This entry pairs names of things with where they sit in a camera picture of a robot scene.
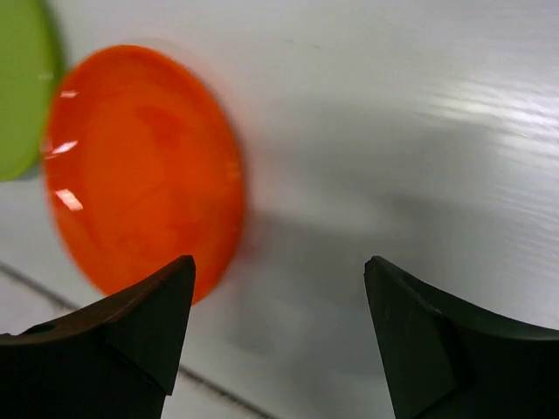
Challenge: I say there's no orange plate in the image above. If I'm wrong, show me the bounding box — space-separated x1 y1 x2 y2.
42 45 245 302

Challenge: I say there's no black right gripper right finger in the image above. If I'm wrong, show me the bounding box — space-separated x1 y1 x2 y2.
364 256 558 418

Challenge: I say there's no green plate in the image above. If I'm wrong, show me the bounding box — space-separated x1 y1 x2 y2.
1 0 64 182

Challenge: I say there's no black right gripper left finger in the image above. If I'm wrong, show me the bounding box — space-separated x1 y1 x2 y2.
1 256 196 418

